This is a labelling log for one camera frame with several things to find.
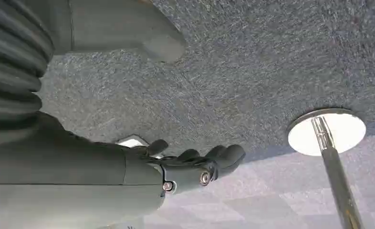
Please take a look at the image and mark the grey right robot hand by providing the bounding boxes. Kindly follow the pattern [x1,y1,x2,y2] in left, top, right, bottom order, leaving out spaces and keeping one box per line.
[0,0,247,229]

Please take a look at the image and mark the small white floor object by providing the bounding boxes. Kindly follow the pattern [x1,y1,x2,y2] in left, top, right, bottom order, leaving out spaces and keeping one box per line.
[116,135,151,150]

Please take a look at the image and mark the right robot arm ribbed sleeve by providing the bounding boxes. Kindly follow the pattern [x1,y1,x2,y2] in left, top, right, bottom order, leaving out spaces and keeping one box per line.
[0,0,55,129]

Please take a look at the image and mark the chrome pole with round base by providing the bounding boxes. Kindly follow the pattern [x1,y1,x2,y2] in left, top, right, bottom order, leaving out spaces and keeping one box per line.
[287,108,367,229]

